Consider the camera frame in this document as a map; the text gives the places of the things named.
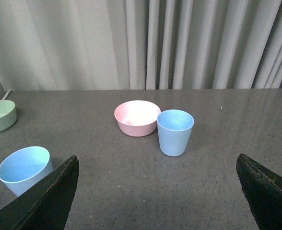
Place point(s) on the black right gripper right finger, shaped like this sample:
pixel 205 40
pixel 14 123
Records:
pixel 262 189

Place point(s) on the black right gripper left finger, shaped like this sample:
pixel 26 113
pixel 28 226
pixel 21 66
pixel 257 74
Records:
pixel 46 205

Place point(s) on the grey pleated curtain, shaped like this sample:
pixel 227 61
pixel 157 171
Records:
pixel 140 44

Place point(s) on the pink plastic bowl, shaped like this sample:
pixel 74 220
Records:
pixel 137 118

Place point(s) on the light blue plastic cup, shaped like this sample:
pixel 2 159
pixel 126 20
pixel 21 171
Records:
pixel 24 168

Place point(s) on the green plastic bowl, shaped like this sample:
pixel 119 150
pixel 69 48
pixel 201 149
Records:
pixel 8 115

